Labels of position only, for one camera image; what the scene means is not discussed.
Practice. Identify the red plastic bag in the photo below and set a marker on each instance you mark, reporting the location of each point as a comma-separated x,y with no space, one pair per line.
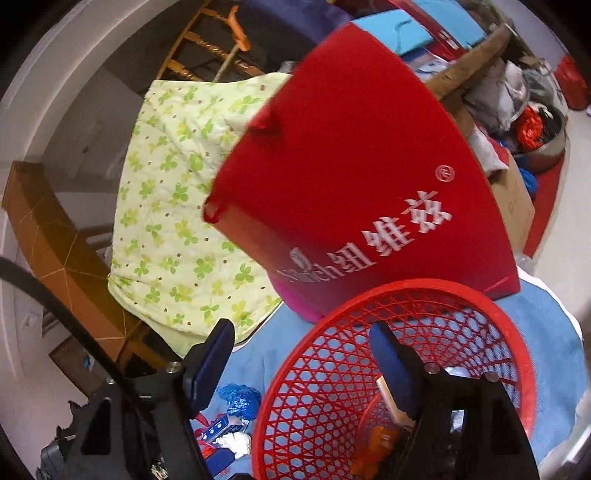
571,83

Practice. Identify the wooden cabinet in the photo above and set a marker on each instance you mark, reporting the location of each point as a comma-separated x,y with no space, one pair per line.
64,258

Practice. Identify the light blue blanket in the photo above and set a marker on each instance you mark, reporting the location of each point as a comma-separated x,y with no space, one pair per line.
549,341

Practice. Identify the blue plastic bag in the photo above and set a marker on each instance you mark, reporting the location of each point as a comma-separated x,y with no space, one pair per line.
239,399

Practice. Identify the orange wrapper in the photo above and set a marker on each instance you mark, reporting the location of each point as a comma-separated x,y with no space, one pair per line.
375,450

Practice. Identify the crumpled white tissue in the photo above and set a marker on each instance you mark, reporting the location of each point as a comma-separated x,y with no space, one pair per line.
236,444

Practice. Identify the red paper bag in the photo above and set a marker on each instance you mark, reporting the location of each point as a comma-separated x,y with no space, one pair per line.
364,184

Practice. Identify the small blue box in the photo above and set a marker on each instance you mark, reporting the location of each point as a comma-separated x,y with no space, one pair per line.
215,427

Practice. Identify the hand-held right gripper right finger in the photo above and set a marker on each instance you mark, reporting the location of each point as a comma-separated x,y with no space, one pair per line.
391,369

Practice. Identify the wooden chair frame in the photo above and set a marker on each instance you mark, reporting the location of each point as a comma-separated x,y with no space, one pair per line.
203,50

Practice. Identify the cardboard box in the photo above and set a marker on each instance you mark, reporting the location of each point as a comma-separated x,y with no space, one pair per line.
510,198

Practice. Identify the red mesh basket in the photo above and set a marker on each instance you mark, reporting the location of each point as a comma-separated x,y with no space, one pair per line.
323,383

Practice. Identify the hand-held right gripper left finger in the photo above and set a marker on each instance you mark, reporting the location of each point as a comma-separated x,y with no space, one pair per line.
207,374

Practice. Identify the steel basin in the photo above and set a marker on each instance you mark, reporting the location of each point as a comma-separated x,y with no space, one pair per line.
547,138

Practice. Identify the green floral blanket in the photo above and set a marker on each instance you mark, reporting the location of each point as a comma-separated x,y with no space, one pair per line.
175,221

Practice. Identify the light blue paper folder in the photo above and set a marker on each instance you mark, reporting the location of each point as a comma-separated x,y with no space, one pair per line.
443,23

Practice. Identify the small wooden block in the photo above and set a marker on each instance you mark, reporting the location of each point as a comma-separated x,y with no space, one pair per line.
392,402

